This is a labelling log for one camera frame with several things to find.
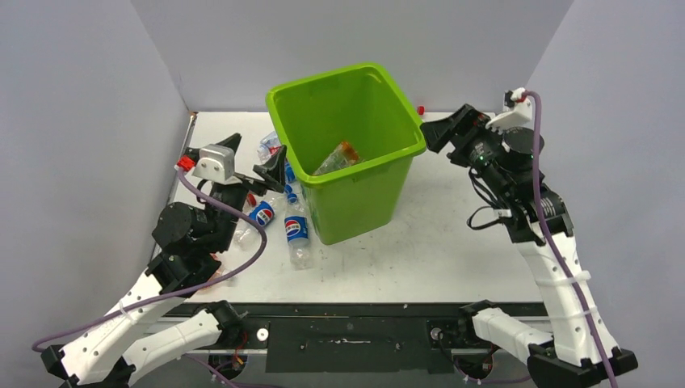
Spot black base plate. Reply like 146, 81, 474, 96
152, 302, 547, 375

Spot orange label bottle back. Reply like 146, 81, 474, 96
313, 141, 363, 176

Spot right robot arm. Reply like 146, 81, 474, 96
420, 104, 638, 387

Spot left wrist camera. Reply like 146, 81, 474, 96
191, 145, 235, 184

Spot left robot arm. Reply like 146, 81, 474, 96
32, 133, 287, 387

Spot pepsi bottle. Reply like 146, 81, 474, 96
233, 195, 285, 251
284, 192, 313, 270

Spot crushed orange bottle front left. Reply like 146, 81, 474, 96
208, 269, 237, 288

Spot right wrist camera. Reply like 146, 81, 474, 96
485, 87, 533, 132

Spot red label bottle left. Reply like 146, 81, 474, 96
257, 131, 282, 163

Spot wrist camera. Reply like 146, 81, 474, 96
191, 145, 235, 184
485, 87, 533, 132

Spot green plastic bin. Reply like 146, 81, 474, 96
265, 62, 427, 245

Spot clear bottle blue label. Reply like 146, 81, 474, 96
284, 160, 296, 184

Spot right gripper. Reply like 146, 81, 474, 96
419, 103, 510, 196

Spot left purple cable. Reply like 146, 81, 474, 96
31, 156, 268, 353

